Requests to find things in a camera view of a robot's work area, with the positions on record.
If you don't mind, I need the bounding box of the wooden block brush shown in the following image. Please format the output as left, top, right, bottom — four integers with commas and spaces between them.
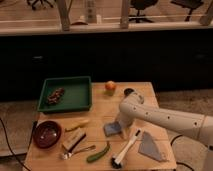
62, 128, 86, 151

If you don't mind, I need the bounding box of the green plastic tray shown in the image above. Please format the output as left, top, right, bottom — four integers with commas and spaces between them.
37, 76, 92, 113

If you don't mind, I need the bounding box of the grey folded cloth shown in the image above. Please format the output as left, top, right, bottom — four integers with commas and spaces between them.
138, 131, 167, 162

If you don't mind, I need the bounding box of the yellow banana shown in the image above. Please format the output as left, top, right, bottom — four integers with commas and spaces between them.
65, 120, 89, 132

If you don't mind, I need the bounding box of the brown food pile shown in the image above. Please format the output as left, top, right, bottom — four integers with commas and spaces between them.
46, 88, 65, 105

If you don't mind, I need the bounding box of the black office chair left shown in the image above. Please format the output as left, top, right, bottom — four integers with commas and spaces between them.
26, 0, 54, 11

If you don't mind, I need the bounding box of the blue sponge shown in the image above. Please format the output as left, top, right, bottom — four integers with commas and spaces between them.
103, 122, 121, 137

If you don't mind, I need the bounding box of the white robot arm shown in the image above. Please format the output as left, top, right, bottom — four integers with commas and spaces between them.
117, 92, 213, 171

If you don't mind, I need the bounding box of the orange apple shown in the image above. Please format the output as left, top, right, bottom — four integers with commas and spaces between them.
105, 81, 116, 95

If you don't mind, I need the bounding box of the black cable left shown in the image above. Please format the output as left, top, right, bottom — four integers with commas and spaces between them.
0, 117, 38, 171

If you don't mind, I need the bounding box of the black office chair right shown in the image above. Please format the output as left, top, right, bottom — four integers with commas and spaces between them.
171, 0, 204, 22

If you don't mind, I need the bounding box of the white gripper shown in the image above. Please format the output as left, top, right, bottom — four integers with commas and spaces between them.
116, 113, 134, 140

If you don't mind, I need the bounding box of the black office chair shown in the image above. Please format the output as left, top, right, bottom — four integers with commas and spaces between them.
171, 0, 204, 22
129, 0, 158, 23
26, 0, 54, 11

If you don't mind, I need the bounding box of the dark red bowl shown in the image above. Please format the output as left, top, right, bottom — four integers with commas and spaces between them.
33, 121, 62, 149

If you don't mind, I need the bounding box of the green cucumber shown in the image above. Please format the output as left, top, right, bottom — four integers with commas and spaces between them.
86, 141, 110, 163

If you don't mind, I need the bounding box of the white dish brush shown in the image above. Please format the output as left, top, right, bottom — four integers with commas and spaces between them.
111, 129, 141, 169

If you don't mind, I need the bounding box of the black cable right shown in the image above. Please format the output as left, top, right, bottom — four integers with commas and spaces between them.
170, 134, 209, 171

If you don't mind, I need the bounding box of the black cable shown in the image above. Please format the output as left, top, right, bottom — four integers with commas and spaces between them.
170, 134, 209, 171
0, 117, 38, 171

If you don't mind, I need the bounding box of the dark metal cup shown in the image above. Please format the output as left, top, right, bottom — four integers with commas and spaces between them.
124, 88, 134, 96

